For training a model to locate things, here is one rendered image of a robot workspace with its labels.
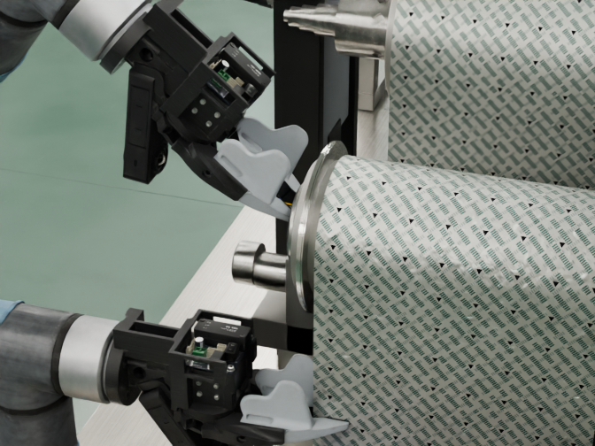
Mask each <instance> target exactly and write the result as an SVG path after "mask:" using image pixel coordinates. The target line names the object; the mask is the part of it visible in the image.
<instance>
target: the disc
mask: <svg viewBox="0 0 595 446"><path fill-rule="evenodd" d="M344 155H349V154H348V151H347V149H346V147H345V146H344V144H343V143H342V142H340V141H337V140H334V141H332V142H330V143H329V144H328V145H327V146H326V147H325V148H324V149H323V151H322V153H321V154H320V156H319V158H318V160H317V162H316V164H315V167H314V169H313V173H312V176H311V179H310V181H309V184H308V188H307V191H306V194H305V201H304V205H303V210H302V214H301V219H300V224H299V230H298V238H297V257H296V282H297V295H298V300H299V302H300V304H301V306H302V308H303V310H304V311H305V312H307V313H313V299H314V293H313V292H312V290H311V288H310V284H309V280H308V270H307V254H308V242H309V234H310V227H311V222H312V216H313V209H314V205H315V201H316V198H317V195H318V192H319V189H320V185H321V182H322V179H323V177H324V175H325V173H326V171H327V170H328V168H329V166H330V165H331V164H332V163H333V162H334V161H336V160H339V159H340V158H341V157H342V156H344Z"/></svg>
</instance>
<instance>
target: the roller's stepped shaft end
mask: <svg viewBox="0 0 595 446"><path fill-rule="evenodd" d="M337 7H338V5H335V4H317V6H314V5H306V4H303V5H302V7H296V6H291V7H290V9H289V10H285V11H284V14H283V20H284V21H286V22H288V23H289V26H290V27H299V29H300V30H302V31H309V32H314V34H315V35H318V36H327V37H334V38H335V22H336V11H337Z"/></svg>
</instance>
